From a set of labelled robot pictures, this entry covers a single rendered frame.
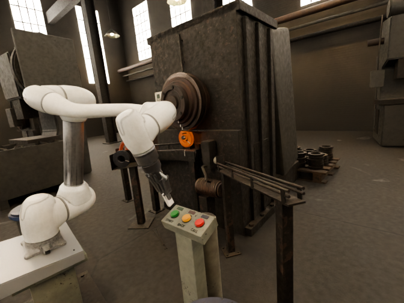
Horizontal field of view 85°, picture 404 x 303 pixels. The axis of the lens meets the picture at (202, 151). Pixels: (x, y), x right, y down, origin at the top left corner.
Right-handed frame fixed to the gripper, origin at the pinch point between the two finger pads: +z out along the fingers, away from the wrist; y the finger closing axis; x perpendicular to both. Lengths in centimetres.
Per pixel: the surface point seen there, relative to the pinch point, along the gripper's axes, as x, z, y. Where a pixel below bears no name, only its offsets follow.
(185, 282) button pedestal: 14.5, 37.6, -5.3
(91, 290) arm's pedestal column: 41, 56, 62
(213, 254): -3.5, 38.7, -8.8
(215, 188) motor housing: -47, 38, 18
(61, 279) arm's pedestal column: 47, 30, 56
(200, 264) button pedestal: 7.2, 29.4, -12.3
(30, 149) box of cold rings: -14, 4, 295
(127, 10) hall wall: -826, -271, 980
